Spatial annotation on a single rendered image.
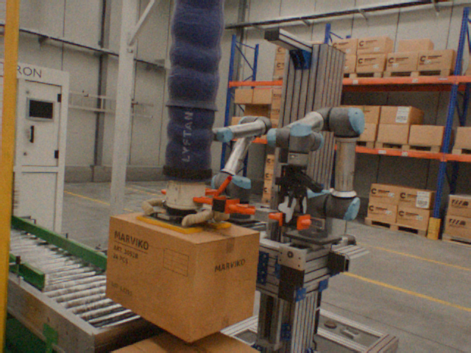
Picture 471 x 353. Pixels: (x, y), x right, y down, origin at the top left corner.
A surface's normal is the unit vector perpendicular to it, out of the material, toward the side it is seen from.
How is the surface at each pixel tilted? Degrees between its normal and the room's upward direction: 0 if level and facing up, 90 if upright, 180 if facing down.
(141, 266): 90
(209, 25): 82
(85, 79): 90
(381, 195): 90
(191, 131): 70
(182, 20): 86
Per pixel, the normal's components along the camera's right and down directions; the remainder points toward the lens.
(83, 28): 0.77, 0.14
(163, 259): -0.65, 0.02
